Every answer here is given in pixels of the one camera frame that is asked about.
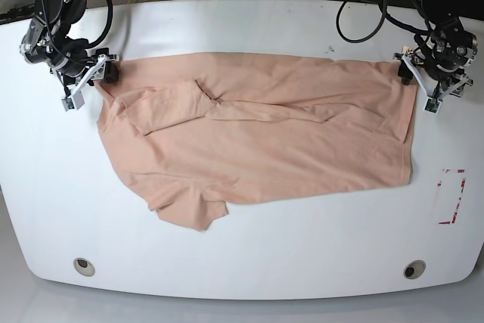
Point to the right table grommet hole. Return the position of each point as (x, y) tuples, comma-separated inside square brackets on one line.
[(414, 269)]

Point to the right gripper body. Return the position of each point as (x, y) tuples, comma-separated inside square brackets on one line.
[(71, 62)]

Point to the peach T-shirt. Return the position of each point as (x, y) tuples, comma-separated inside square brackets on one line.
[(192, 133)]

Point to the table grommet hole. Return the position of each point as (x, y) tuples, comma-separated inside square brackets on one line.
[(84, 267), (414, 269)]

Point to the left table grommet hole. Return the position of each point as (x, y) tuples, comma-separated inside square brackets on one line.
[(84, 267)]

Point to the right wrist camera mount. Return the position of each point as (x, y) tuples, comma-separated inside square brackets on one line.
[(93, 73)]

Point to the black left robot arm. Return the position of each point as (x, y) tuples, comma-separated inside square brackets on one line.
[(436, 13)]

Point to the red tape rectangle marking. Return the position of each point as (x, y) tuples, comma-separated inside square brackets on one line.
[(449, 193)]

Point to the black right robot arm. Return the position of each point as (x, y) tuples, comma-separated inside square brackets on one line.
[(47, 40)]

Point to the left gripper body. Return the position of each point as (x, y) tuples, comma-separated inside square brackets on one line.
[(453, 48)]

